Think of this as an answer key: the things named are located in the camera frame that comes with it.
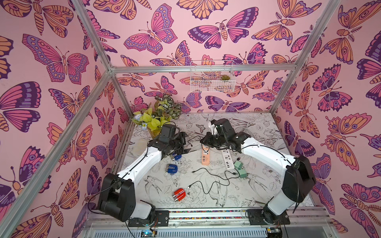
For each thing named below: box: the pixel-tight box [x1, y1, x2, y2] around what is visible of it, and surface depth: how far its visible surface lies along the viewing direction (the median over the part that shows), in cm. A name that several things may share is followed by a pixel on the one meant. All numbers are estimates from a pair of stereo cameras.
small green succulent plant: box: [220, 74, 231, 81], surface depth 94 cm
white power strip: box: [221, 148, 236, 171], surface depth 92 cm
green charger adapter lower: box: [238, 169, 248, 179], surface depth 89 cm
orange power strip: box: [201, 145, 210, 167], surface depth 94 cm
